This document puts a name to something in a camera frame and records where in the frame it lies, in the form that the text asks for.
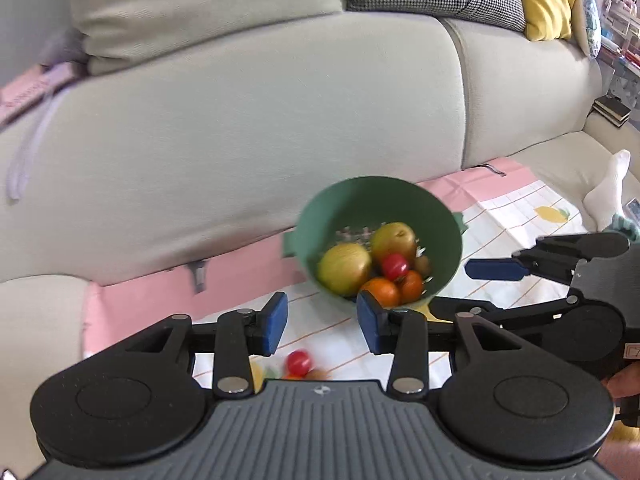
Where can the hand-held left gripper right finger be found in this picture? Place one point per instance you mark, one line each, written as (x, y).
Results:
(370, 322)

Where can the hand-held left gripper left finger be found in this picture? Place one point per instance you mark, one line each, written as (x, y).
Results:
(275, 322)

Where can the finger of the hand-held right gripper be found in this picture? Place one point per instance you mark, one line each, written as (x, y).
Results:
(495, 269)
(525, 312)

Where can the orange tangerine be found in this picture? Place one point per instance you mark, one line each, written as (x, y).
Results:
(291, 376)
(320, 374)
(411, 286)
(382, 292)

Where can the red cherry tomato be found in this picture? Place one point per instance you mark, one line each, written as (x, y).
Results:
(298, 361)
(395, 266)

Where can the yellow green pear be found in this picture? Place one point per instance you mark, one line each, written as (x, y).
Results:
(345, 270)

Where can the green colander bowl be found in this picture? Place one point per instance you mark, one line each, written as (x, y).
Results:
(442, 240)

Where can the small brown longan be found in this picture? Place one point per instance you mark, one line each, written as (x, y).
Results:
(424, 264)

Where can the large yellow-green apple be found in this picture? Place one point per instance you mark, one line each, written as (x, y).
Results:
(395, 240)

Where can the person's right hand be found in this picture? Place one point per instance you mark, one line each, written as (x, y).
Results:
(625, 382)

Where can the checked lemon print cloth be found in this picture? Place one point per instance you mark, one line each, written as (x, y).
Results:
(325, 327)

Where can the small grey device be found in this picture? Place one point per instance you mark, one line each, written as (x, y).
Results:
(633, 208)

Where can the white sock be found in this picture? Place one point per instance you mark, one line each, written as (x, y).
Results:
(607, 185)

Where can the pink fluffy blanket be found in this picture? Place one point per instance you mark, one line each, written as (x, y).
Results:
(617, 455)

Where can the beige sofa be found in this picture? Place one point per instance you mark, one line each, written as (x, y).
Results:
(250, 135)

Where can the stack of dark books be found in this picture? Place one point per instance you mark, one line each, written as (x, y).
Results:
(611, 110)

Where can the light patterned cushion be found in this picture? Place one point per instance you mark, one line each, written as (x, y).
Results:
(587, 15)

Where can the cluttered white shelf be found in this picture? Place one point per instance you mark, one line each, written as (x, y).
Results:
(620, 15)

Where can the beige cushion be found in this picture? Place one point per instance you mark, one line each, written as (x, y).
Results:
(200, 0)

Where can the pink box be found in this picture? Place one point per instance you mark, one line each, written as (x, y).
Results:
(30, 92)

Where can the grey plush toy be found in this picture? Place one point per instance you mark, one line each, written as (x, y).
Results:
(62, 47)

